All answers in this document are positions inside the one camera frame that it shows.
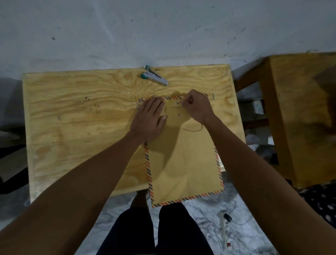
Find brown striped-border envelope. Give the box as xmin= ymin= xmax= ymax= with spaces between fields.
xmin=138 ymin=95 xmax=225 ymax=208

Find teal and silver stapler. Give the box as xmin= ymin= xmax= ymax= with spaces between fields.
xmin=140 ymin=65 xmax=169 ymax=87

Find person's dark shorts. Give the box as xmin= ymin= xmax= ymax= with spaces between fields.
xmin=96 ymin=202 xmax=215 ymax=255

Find person's foot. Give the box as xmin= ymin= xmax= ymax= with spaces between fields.
xmin=130 ymin=190 xmax=149 ymax=211

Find wooden side table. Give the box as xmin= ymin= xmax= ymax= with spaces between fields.
xmin=233 ymin=52 xmax=336 ymax=189

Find person's right forearm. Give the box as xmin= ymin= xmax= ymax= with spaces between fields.
xmin=203 ymin=115 xmax=336 ymax=255

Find white cable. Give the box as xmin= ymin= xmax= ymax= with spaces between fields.
xmin=205 ymin=218 xmax=254 ymax=255

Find dark bench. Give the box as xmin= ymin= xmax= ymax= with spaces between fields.
xmin=0 ymin=126 xmax=30 ymax=195

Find black envelope closure string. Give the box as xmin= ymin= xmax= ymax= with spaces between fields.
xmin=183 ymin=123 xmax=204 ymax=132

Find dark patterned cloth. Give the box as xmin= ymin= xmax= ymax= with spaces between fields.
xmin=299 ymin=181 xmax=336 ymax=229

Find person's right hand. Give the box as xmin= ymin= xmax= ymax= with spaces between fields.
xmin=180 ymin=89 xmax=216 ymax=125

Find person's left hand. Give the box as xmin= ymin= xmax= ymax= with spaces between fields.
xmin=130 ymin=95 xmax=169 ymax=142

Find white power strip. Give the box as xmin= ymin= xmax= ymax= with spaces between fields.
xmin=216 ymin=210 xmax=233 ymax=255

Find person's left forearm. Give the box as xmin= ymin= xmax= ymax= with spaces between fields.
xmin=0 ymin=130 xmax=152 ymax=255

